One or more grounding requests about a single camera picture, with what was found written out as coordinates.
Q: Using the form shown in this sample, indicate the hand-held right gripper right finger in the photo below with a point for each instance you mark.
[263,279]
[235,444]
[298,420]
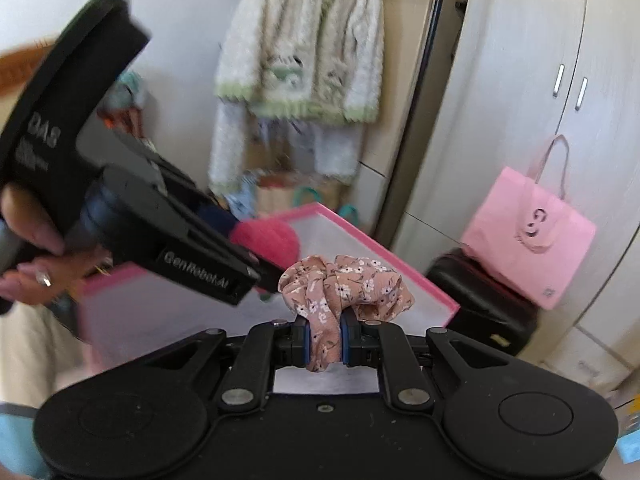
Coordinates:
[346,345]

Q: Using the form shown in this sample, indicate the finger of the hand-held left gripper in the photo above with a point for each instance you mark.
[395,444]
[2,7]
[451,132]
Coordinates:
[175,180]
[270,280]

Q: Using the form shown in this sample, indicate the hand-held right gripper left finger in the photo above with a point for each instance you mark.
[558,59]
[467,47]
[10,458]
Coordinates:
[301,345]

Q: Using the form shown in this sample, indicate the pink fluffy pompom ball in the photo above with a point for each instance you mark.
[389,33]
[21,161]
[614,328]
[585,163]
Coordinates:
[270,242]

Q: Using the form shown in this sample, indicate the pink floral scrunchie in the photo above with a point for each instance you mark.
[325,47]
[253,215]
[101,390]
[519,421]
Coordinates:
[345,285]

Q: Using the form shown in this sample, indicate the pink storage box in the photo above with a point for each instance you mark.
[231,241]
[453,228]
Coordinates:
[340,240]

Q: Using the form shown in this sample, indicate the person's left hand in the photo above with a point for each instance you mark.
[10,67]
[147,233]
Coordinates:
[35,237]

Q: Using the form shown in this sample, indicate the brown wooden board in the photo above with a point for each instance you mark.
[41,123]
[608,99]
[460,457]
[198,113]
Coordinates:
[20,67]

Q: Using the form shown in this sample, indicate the black suitcase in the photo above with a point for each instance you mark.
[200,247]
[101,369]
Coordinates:
[475,305]

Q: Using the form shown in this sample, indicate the white green fluffy cardigan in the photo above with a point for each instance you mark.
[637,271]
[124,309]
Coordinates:
[300,35]

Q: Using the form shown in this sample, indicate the pink tote bag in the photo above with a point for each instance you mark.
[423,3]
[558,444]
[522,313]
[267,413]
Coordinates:
[515,230]

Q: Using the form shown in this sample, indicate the beige cloth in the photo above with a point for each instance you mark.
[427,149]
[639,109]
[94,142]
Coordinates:
[35,355]

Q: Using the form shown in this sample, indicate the light blue cloth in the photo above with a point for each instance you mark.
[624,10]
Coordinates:
[15,435]

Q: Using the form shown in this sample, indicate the white wardrobe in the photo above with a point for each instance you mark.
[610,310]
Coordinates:
[510,60]

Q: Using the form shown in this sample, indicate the black door frame strip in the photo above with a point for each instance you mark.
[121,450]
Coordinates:
[425,60]

